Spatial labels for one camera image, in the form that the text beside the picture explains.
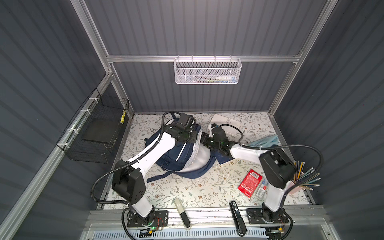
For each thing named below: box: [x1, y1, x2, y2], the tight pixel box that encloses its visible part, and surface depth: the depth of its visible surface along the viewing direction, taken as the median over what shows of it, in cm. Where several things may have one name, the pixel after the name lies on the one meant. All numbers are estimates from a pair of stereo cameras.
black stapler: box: [229, 200, 247, 237], surface depth 71 cm
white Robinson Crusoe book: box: [210, 113, 242, 138], surface depth 114 cm
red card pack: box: [237, 169, 263, 198], surface depth 84 cm
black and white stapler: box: [174, 197, 191, 230], surface depth 73 cm
